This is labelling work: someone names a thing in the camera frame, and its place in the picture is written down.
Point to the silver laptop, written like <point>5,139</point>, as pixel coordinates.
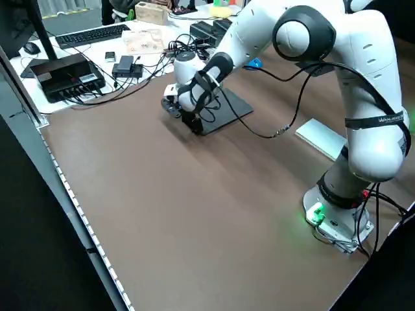
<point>230,108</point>

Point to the blue desk lamp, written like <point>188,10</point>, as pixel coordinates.
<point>254,63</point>

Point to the yellow sponge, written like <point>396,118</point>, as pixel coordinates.
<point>221,11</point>

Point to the black computer mouse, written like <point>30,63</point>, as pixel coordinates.
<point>31,48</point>

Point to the clear plastic bag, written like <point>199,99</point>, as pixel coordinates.
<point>142,40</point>

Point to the wooden box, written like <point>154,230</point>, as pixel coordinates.
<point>150,13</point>

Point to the black network switch box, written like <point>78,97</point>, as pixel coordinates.
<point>61,76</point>

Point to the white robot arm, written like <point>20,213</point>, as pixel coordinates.
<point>373,64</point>

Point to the aluminium frame post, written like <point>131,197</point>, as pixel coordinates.
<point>22,94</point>

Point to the black monitor stand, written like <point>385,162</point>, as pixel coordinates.
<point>45,35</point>

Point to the black power adapter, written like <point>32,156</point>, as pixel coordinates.
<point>126,61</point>

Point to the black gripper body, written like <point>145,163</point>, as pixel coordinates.
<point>190,117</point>

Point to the black keyboard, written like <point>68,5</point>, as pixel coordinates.
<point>92,35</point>

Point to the black usb hub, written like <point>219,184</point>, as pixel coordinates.
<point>128,73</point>

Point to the black monitor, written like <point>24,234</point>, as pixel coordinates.
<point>13,26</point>

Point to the finned power supply brick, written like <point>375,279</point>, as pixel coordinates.
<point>223,27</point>
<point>201,30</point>

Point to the small grey device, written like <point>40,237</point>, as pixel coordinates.
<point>110,56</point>

